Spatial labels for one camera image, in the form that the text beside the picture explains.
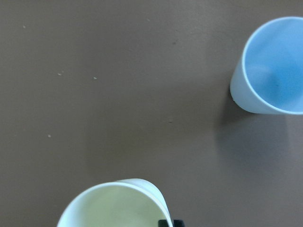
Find blue cup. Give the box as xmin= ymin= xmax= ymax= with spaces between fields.
xmin=230 ymin=17 xmax=303 ymax=115

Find cream yellow cup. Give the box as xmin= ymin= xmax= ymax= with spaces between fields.
xmin=57 ymin=178 xmax=173 ymax=227

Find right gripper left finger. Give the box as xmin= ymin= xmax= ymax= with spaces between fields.
xmin=158 ymin=219 xmax=169 ymax=227

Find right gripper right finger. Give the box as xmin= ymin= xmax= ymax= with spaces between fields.
xmin=173 ymin=219 xmax=184 ymax=227

